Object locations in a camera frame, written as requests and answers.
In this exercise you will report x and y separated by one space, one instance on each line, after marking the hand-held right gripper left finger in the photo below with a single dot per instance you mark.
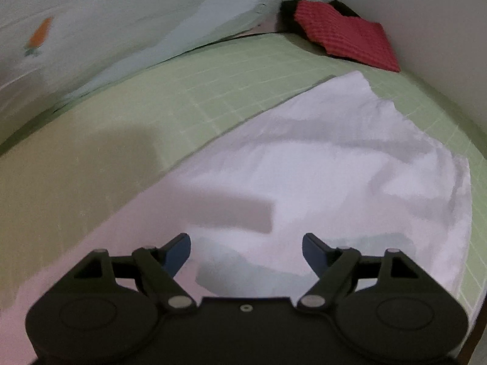
179 253

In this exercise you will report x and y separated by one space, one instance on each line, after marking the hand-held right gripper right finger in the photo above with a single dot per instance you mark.
312 253

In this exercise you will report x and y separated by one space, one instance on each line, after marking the white garment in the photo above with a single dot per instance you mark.
304 159

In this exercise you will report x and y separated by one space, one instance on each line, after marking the red checked cloth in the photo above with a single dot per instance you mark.
342 34

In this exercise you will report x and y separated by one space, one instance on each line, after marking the pale carrot print quilt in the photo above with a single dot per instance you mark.
114 15

